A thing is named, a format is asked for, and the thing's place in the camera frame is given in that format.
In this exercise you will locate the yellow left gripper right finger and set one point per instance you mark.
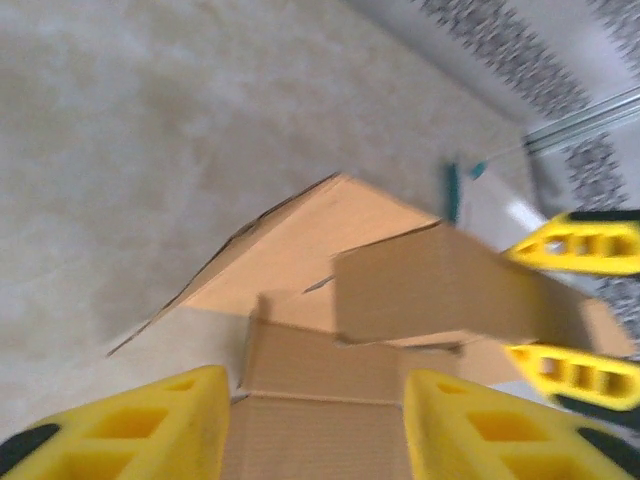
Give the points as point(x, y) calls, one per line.
point(490, 440)

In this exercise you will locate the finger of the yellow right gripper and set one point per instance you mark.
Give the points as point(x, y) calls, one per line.
point(600, 380)
point(590, 245)

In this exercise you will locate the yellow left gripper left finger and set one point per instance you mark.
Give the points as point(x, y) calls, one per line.
point(125, 435)

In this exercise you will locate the white and teal cardboard box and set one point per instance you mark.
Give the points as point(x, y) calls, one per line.
point(495, 200)

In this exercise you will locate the brown cardboard box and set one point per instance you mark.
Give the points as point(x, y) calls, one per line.
point(425, 295)

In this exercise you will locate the aluminium corner post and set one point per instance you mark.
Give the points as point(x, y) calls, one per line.
point(585, 122)

